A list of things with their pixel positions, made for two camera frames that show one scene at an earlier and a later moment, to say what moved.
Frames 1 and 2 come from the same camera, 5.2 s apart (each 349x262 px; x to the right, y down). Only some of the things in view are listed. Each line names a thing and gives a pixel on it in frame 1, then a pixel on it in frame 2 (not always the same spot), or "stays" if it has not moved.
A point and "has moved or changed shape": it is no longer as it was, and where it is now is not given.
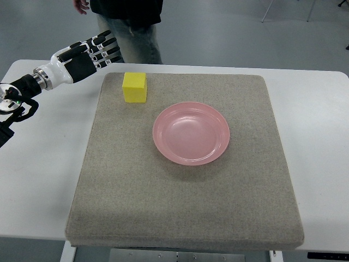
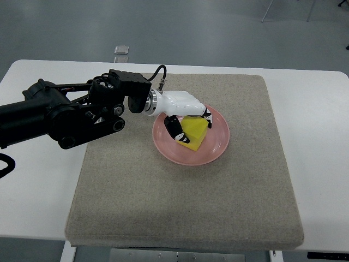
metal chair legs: [339, 5] stays
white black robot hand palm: [72, 70] → [172, 103]
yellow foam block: [135, 87] has moved or changed shape
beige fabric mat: [127, 195] stays
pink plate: [191, 133] stays
